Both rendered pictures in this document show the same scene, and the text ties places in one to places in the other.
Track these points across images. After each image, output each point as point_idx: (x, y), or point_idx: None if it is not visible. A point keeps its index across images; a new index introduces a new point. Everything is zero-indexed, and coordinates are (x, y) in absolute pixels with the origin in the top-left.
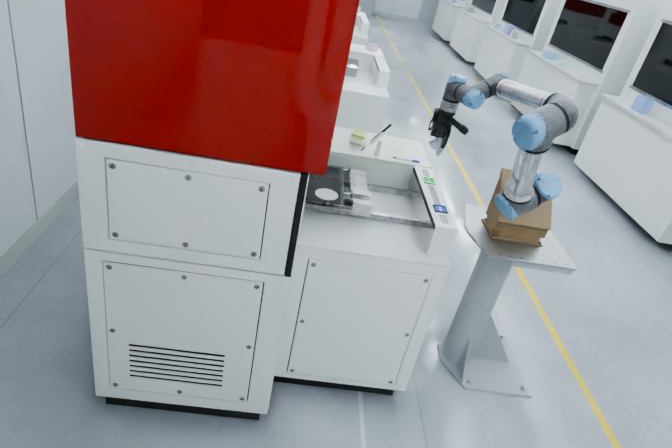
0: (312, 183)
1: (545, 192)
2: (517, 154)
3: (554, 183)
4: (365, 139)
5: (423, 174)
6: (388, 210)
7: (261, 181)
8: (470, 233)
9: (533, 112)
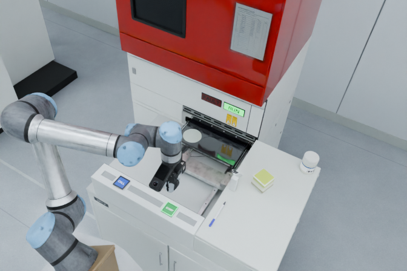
0: (210, 133)
1: (38, 218)
2: None
3: (34, 228)
4: (258, 184)
5: (185, 216)
6: (174, 191)
7: None
8: (110, 242)
9: (37, 94)
